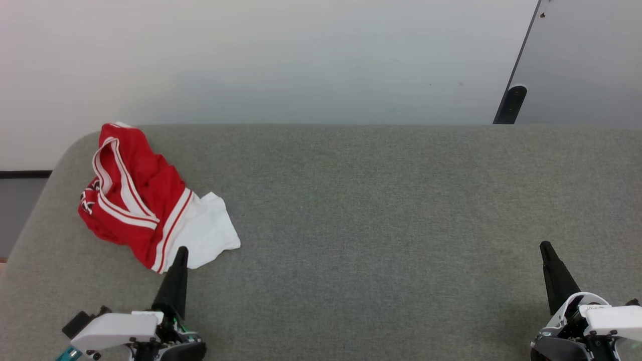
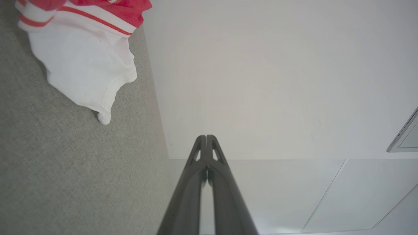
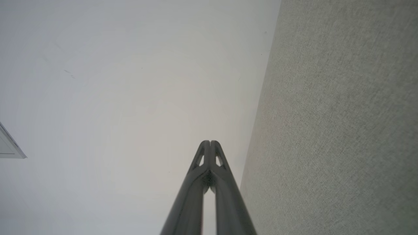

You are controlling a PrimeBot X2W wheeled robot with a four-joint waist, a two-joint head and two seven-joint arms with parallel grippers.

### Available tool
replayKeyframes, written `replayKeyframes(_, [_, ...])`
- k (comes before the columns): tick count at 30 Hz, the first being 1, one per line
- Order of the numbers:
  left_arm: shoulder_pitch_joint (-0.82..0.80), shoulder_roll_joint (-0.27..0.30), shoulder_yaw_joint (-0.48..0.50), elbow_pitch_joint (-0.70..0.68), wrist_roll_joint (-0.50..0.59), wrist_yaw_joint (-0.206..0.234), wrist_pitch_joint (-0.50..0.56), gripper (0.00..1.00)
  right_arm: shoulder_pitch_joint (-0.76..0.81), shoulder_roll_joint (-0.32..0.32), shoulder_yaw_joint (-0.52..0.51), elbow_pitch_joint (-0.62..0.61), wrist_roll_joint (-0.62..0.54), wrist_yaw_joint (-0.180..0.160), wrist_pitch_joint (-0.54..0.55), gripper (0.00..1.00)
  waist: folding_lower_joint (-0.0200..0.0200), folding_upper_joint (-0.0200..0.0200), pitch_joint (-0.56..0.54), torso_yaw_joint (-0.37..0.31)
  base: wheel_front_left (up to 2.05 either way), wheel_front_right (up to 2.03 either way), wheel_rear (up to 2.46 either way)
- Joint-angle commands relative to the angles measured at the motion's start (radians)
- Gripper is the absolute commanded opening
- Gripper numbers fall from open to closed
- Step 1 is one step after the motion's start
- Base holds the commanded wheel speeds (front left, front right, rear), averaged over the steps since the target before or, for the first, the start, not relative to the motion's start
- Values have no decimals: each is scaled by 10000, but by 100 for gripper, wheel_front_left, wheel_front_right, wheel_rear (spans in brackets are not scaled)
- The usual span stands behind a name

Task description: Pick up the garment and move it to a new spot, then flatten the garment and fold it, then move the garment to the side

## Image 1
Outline black slanted metal leg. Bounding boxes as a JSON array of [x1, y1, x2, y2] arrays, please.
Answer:
[[493, 0, 543, 125]]

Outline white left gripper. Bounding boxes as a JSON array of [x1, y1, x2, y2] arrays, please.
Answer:
[[70, 246, 207, 361]]

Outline red and white jersey shirt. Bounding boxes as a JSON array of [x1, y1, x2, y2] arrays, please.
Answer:
[[78, 122, 241, 274]]

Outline grey panel board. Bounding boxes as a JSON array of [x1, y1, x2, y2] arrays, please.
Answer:
[[514, 0, 642, 125]]

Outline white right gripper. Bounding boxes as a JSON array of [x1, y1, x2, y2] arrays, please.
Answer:
[[531, 241, 642, 361]]

